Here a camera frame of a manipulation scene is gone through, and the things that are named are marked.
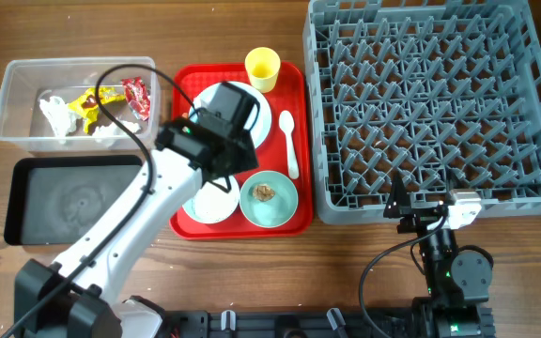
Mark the red plastic tray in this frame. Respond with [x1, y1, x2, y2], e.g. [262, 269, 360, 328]
[169, 61, 314, 240]

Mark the clear plastic bin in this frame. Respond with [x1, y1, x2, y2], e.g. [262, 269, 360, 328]
[0, 56, 155, 152]

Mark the brown food scrap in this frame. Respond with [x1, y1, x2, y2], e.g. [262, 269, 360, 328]
[252, 183, 275, 202]

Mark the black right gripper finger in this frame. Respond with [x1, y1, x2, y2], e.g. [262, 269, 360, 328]
[445, 169, 463, 192]
[383, 171, 411, 218]

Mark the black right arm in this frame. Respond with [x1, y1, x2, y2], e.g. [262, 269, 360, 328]
[383, 172, 495, 338]

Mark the black plastic tray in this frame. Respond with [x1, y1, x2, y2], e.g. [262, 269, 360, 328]
[4, 155, 143, 246]

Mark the light blue bowl with scrap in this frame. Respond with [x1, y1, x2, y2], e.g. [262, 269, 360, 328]
[240, 171, 299, 228]

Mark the large white tissue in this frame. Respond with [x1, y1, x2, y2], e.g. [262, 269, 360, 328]
[39, 96, 79, 145]

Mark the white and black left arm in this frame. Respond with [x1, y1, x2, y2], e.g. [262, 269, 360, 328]
[5, 82, 260, 337]

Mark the small white tissue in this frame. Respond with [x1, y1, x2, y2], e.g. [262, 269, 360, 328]
[92, 120, 141, 142]

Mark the light blue rice bowl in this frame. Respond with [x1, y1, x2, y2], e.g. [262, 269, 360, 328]
[182, 176, 240, 224]

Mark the yellow plastic cup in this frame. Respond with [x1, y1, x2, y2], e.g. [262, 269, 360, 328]
[244, 47, 281, 93]

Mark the yellow sauce wrapper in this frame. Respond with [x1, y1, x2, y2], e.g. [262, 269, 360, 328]
[68, 86, 125, 133]

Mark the white rice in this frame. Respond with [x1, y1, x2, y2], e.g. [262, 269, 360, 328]
[193, 183, 237, 223]

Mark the grey plastic dishwasher rack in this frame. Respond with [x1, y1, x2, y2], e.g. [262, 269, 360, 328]
[302, 1, 541, 224]

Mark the light blue plate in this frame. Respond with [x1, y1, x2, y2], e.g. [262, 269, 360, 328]
[193, 81, 272, 148]

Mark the red snack wrapper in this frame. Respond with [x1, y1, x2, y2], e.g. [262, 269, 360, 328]
[121, 77, 151, 121]

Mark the white plastic spoon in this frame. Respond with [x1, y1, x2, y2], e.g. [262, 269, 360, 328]
[279, 110, 300, 179]

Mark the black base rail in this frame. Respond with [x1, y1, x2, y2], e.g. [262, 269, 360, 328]
[157, 307, 496, 338]

